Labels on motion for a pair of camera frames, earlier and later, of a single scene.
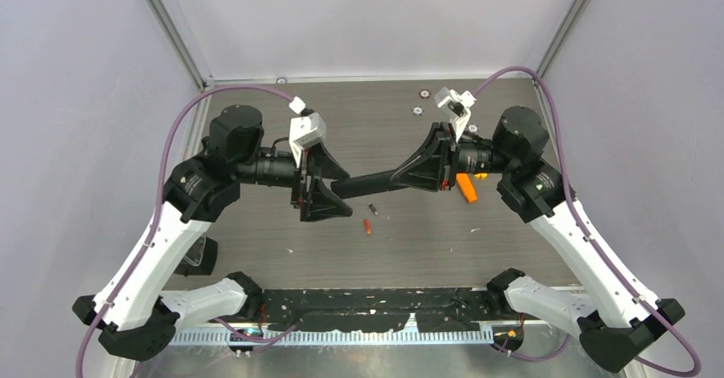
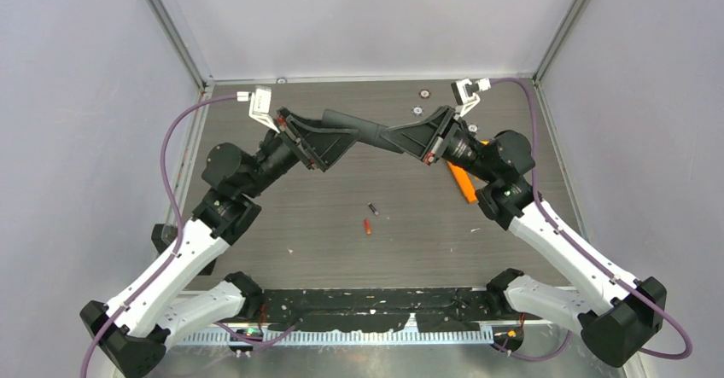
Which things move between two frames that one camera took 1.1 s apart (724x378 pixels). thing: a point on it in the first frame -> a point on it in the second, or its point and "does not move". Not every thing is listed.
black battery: (370, 205) does not move
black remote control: (363, 184) -> (370, 132)
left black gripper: (318, 200) -> (317, 148)
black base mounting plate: (379, 310) does not move
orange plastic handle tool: (467, 187) does not move
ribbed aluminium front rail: (337, 339) does not move
